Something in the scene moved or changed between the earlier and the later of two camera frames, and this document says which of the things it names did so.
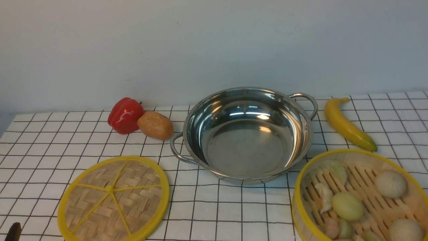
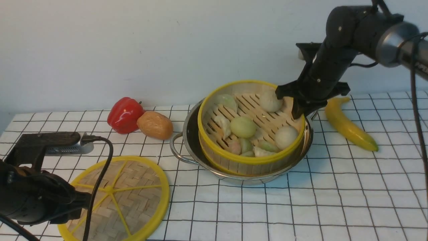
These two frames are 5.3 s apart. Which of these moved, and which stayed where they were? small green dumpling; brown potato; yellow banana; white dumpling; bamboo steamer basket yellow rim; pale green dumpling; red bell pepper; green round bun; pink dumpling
Moved: small green dumpling; green round bun; pink dumpling; pale green dumpling; bamboo steamer basket yellow rim; white dumpling
Stayed: yellow banana; red bell pepper; brown potato
